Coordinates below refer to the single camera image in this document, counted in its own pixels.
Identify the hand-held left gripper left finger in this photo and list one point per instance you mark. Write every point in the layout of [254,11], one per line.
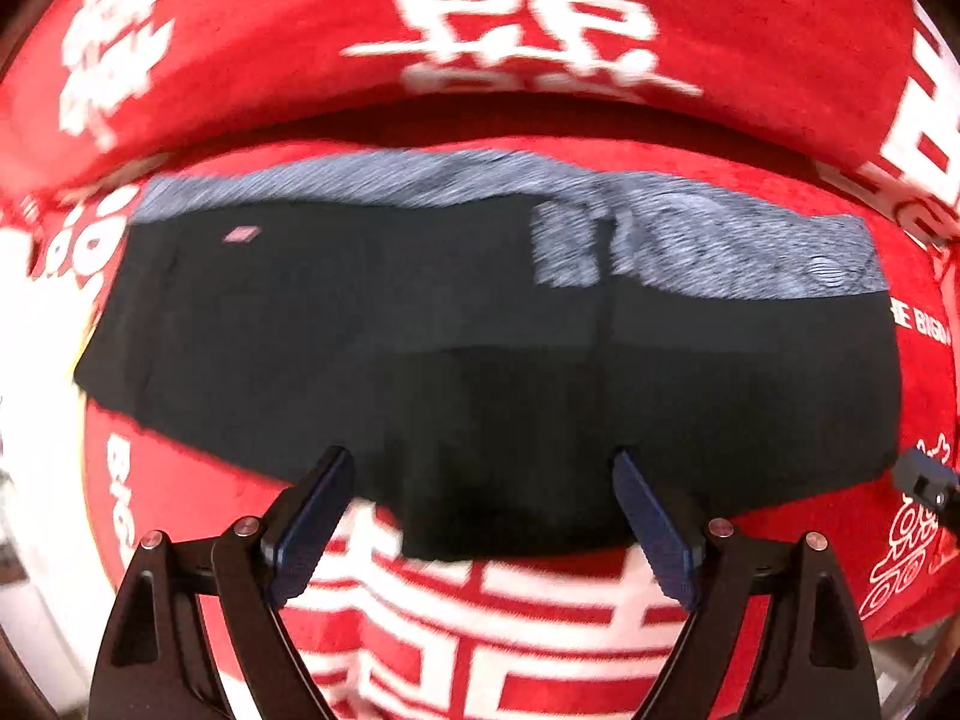
[311,532]

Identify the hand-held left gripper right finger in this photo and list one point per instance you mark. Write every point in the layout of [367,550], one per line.
[660,532]

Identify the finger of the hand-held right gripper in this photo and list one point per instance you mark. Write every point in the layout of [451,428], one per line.
[930,480]

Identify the black and grey patterned pants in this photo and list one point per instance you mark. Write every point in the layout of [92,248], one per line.
[450,360]

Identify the red printed blanket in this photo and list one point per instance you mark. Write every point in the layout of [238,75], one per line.
[300,37]

